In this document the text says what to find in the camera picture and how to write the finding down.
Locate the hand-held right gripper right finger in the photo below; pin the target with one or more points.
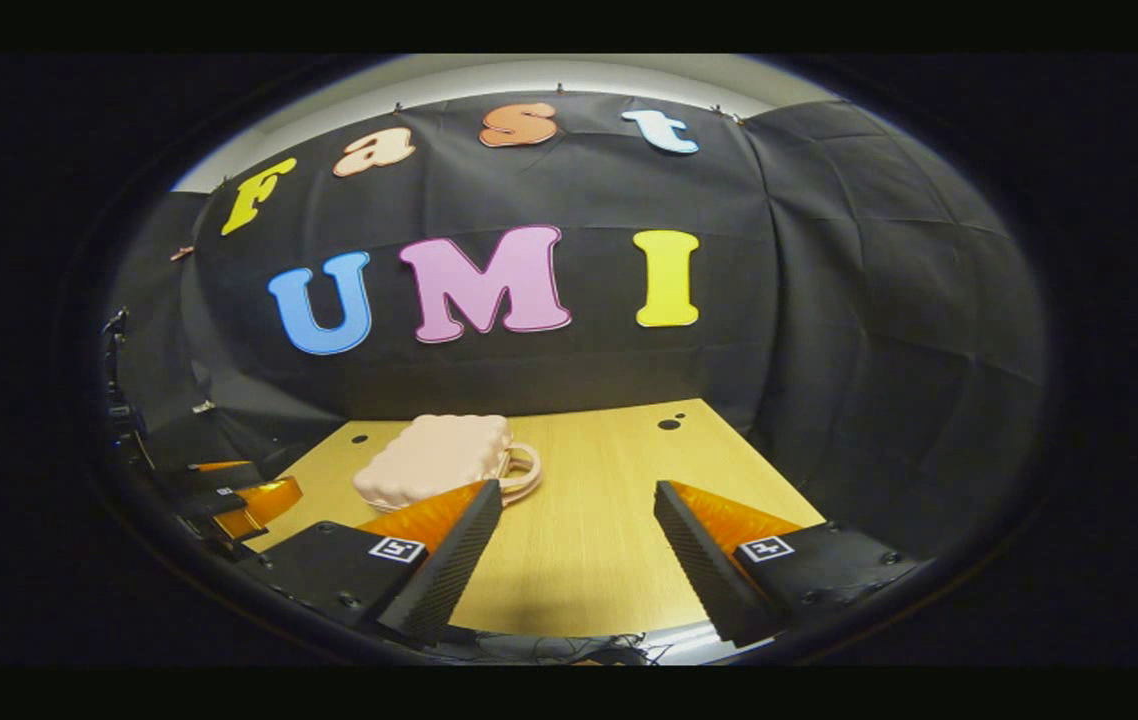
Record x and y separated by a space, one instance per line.
699 570

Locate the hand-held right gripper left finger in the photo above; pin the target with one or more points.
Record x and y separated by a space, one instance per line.
449 570

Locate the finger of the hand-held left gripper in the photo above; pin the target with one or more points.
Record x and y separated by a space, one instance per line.
219 478
259 502

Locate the pink suitcase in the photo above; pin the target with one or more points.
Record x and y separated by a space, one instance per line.
434 460

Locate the black backdrop cloth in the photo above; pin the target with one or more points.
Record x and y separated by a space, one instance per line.
829 320

